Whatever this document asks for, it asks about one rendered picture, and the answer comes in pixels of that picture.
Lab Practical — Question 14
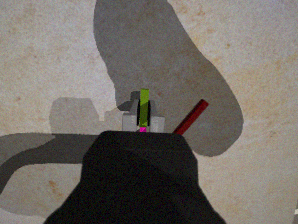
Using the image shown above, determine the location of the dark red rod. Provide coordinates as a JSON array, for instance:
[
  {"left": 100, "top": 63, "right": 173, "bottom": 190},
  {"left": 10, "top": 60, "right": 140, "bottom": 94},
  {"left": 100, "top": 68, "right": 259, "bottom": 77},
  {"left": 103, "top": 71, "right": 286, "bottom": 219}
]
[{"left": 174, "top": 99, "right": 209, "bottom": 135}]

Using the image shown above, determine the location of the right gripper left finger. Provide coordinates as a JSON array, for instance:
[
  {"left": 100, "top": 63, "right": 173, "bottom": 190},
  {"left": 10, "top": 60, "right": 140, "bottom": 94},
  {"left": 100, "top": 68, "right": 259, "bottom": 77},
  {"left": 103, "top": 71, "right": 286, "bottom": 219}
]
[{"left": 122, "top": 99, "right": 140, "bottom": 132}]

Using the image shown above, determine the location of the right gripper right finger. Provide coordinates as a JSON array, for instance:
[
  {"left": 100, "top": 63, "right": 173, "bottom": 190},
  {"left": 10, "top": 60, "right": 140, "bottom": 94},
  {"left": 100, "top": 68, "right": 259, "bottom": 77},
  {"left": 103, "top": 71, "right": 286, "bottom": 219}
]
[{"left": 147, "top": 100, "right": 165, "bottom": 133}]

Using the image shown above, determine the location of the lime green rod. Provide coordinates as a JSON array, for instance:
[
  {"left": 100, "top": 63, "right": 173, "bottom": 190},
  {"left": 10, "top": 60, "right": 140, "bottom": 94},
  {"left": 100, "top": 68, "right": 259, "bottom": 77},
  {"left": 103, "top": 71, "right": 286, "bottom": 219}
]
[{"left": 139, "top": 88, "right": 149, "bottom": 128}]

